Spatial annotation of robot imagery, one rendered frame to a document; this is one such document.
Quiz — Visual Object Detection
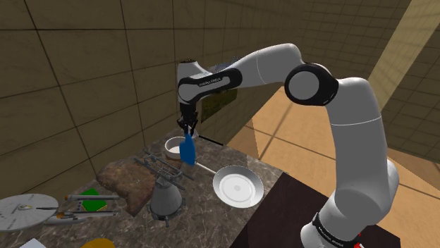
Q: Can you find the yellow round thing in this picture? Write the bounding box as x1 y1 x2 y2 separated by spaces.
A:
80 237 116 248

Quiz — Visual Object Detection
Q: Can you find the blue bottle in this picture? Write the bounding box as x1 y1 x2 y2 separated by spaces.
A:
178 132 197 167

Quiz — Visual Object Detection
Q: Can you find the grey satellite model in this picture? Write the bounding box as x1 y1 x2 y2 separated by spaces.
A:
133 149 195 228

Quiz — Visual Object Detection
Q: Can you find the green wall picture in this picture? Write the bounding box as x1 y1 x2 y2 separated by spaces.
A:
200 88 239 124

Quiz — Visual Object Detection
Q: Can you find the brown bread slice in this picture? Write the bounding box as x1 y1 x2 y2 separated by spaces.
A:
94 159 157 218

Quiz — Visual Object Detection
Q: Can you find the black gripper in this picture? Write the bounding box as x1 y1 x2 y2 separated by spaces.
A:
176 102 200 137

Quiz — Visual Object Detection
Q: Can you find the dark robot stand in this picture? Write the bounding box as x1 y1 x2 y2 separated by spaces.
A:
228 171 403 248

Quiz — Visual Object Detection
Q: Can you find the white cup with brown base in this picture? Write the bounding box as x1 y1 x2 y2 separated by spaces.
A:
164 135 188 169

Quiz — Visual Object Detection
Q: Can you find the thin white stick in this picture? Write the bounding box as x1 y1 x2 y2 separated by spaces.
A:
195 161 218 175

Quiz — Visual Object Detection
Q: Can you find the green flat block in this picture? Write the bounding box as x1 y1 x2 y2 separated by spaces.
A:
80 187 109 212

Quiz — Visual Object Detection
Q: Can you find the white plate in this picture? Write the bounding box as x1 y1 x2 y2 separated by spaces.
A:
212 164 265 209

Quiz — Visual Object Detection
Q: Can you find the white flat thing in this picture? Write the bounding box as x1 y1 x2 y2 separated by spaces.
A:
19 237 47 248

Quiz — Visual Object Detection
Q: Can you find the grey starship model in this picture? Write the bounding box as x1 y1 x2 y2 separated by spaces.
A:
0 192 121 233

